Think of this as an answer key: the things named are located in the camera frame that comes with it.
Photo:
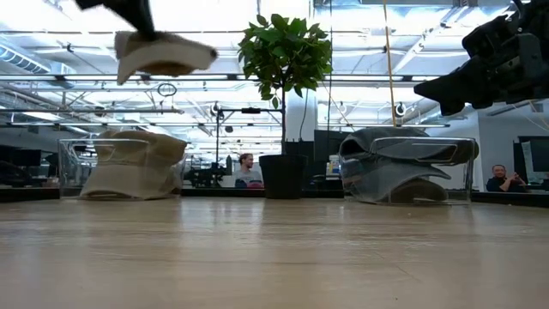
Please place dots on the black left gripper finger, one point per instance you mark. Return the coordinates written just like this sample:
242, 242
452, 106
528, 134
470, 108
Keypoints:
133, 13

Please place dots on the tan baseball cap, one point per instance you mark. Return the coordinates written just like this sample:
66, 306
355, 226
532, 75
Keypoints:
171, 53
163, 148
128, 182

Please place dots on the blue-grey baseball cap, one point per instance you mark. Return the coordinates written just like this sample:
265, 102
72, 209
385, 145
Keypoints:
399, 150
377, 193
386, 171

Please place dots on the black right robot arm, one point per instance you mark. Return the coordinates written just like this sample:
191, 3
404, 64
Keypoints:
536, 6

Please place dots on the clear plastic bin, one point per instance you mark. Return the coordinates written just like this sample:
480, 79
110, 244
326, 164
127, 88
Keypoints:
465, 184
66, 171

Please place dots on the person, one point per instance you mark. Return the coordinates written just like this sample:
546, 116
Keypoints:
248, 176
499, 182

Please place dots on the dark monitor screen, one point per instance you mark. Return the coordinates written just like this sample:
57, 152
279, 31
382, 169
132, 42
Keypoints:
534, 159

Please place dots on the white bottle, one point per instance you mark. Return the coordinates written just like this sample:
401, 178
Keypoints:
333, 167

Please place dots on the black equipment stand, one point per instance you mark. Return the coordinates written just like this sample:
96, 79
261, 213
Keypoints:
251, 110

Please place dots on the green leafy plant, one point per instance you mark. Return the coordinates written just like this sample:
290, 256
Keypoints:
283, 47

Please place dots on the black aluminium table frame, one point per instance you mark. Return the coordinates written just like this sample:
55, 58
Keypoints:
25, 194

